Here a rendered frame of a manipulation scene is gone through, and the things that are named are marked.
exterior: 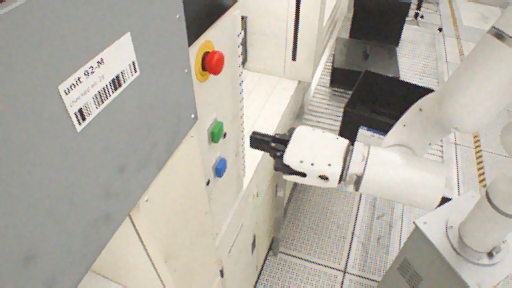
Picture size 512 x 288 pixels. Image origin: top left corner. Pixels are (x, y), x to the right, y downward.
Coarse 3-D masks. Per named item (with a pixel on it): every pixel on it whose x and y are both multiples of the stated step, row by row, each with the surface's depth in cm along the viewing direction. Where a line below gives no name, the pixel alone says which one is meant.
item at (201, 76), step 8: (240, 32) 64; (208, 40) 53; (200, 48) 51; (208, 48) 54; (200, 56) 52; (200, 64) 53; (200, 72) 53; (200, 80) 54; (216, 120) 65; (208, 128) 62; (208, 136) 63; (216, 160) 70; (264, 184) 120; (256, 200) 114; (256, 208) 117; (272, 240) 175; (264, 264) 169; (256, 280) 159
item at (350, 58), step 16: (336, 48) 155; (352, 48) 155; (368, 48) 150; (384, 48) 156; (336, 64) 145; (352, 64) 145; (368, 64) 145; (384, 64) 146; (336, 80) 148; (352, 80) 146
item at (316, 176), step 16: (304, 128) 62; (288, 144) 60; (304, 144) 59; (320, 144) 59; (336, 144) 59; (288, 160) 57; (304, 160) 56; (320, 160) 56; (336, 160) 56; (288, 176) 59; (304, 176) 58; (320, 176) 58; (336, 176) 56
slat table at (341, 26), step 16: (336, 32) 188; (416, 32) 191; (432, 32) 192; (400, 48) 177; (416, 48) 177; (432, 48) 178; (320, 64) 164; (400, 64) 165; (416, 64) 166; (432, 64) 166; (320, 80) 154; (416, 80) 155; (432, 80) 156; (320, 96) 145; (336, 96) 146; (304, 112) 138; (320, 112) 221; (336, 112) 138; (320, 128) 131; (336, 128) 131; (448, 144) 125; (448, 160) 119; (448, 176) 114; (448, 192) 109; (288, 208) 169; (400, 240) 155
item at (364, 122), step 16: (368, 80) 132; (384, 80) 129; (400, 80) 125; (352, 96) 121; (368, 96) 136; (384, 96) 133; (400, 96) 129; (416, 96) 126; (352, 112) 112; (368, 112) 137; (384, 112) 134; (400, 112) 134; (352, 128) 116; (368, 128) 113; (384, 128) 110; (352, 144) 121
